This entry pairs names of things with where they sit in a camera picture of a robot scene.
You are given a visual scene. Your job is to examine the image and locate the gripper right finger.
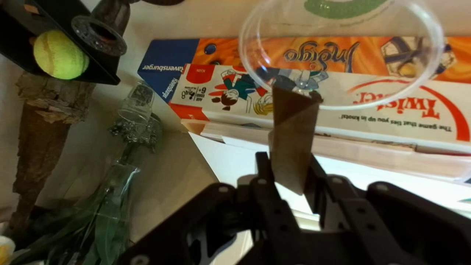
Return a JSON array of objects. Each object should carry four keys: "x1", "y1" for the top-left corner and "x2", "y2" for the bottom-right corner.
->
[{"x1": 305, "y1": 155, "x2": 471, "y2": 265}]

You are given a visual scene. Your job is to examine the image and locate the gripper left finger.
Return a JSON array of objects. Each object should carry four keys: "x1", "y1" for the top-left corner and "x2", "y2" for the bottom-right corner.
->
[{"x1": 118, "y1": 152, "x2": 300, "y2": 265}]

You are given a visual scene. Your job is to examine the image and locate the brown cardboard piece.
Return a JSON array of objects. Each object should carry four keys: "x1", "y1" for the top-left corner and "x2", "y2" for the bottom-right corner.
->
[{"x1": 269, "y1": 85, "x2": 320, "y2": 195}]

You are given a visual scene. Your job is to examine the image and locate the clear plastic cup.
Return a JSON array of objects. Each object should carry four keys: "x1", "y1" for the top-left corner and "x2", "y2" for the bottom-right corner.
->
[{"x1": 238, "y1": 0, "x2": 445, "y2": 110}]

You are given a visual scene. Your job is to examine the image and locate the white and red game box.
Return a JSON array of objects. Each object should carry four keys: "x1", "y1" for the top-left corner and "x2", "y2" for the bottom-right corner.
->
[{"x1": 169, "y1": 63, "x2": 471, "y2": 153}]

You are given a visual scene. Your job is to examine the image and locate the clear glass bottle, silver ornament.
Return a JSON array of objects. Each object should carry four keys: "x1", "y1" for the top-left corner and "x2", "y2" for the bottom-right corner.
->
[{"x1": 55, "y1": 82, "x2": 163, "y2": 265}]

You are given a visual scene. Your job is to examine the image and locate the green leaves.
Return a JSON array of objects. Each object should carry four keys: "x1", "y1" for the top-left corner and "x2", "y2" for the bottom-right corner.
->
[{"x1": 11, "y1": 166, "x2": 140, "y2": 265}]

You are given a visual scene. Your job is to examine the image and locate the orange and blue game box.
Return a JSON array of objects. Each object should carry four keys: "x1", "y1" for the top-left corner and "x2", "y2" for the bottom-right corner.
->
[{"x1": 138, "y1": 36, "x2": 471, "y2": 104}]

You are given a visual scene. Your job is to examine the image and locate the rough wood bark piece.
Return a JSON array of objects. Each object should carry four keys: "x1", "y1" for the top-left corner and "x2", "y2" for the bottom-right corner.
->
[{"x1": 7, "y1": 72, "x2": 96, "y2": 236}]

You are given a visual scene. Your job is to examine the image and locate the dark metal pipe flange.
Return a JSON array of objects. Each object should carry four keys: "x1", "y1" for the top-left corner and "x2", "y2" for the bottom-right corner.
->
[{"x1": 71, "y1": 0, "x2": 131, "y2": 57}]

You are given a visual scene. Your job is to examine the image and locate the yellow-green tennis ball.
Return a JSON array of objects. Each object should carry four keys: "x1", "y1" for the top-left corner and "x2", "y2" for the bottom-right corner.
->
[{"x1": 33, "y1": 29, "x2": 90, "y2": 80}]

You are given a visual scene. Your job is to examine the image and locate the white and yellow flower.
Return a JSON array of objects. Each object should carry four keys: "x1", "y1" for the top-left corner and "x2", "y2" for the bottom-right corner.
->
[{"x1": 0, "y1": 236, "x2": 16, "y2": 265}]

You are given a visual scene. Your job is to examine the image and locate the black metal bracket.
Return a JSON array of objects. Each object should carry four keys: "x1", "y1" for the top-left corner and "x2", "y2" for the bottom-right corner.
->
[{"x1": 0, "y1": 0, "x2": 121, "y2": 86}]

